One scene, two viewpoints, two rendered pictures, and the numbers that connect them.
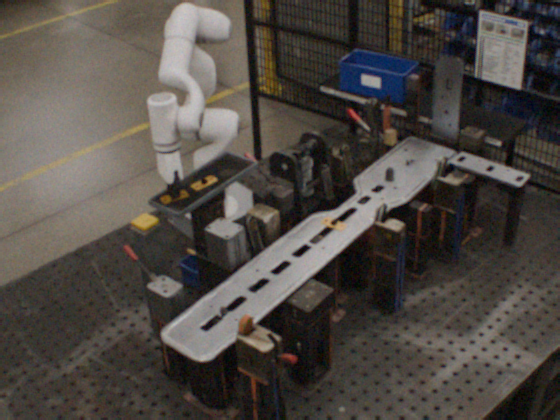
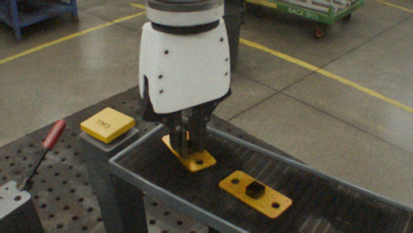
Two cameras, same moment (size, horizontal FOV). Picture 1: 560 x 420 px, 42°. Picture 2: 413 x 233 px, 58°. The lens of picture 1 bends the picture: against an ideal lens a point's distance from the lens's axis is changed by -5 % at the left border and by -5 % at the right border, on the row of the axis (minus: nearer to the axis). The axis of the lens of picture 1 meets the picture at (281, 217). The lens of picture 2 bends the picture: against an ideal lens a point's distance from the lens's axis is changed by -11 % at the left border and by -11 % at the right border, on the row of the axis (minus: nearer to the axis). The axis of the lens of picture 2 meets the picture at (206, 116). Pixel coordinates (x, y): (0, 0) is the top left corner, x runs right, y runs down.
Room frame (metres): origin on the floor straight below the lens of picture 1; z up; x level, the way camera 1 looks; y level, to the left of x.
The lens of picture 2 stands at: (1.96, -0.10, 1.49)
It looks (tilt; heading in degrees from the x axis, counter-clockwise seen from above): 32 degrees down; 85
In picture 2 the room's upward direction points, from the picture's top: straight up
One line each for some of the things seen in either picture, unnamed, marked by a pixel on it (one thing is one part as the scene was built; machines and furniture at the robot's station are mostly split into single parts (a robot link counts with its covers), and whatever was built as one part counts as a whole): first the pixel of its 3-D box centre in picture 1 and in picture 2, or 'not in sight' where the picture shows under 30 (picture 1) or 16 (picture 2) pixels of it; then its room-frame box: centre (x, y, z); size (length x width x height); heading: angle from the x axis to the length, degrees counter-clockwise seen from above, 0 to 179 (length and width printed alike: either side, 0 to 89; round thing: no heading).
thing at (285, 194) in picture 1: (281, 236); not in sight; (2.11, 0.01, 0.89); 0.13 x 0.11 x 0.38; 50
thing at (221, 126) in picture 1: (216, 139); not in sight; (2.44, 0.22, 1.10); 0.19 x 0.12 x 0.24; 80
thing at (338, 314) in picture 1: (320, 275); not in sight; (1.95, -0.12, 0.84); 0.17 x 0.06 x 0.29; 50
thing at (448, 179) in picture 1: (446, 219); not in sight; (2.19, -0.59, 0.87); 0.12 x 0.09 x 0.35; 50
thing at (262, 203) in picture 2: (204, 181); (255, 191); (2.04, 0.24, 1.17); 0.08 x 0.04 x 0.01; 131
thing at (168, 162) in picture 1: (169, 160); (185, 57); (1.97, 0.33, 1.29); 0.10 x 0.07 x 0.11; 26
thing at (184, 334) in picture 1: (332, 229); not in sight; (1.99, -0.16, 1.00); 1.38 x 0.22 x 0.02; 140
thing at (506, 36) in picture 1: (501, 49); not in sight; (2.72, -0.90, 1.30); 0.23 x 0.02 x 0.31; 50
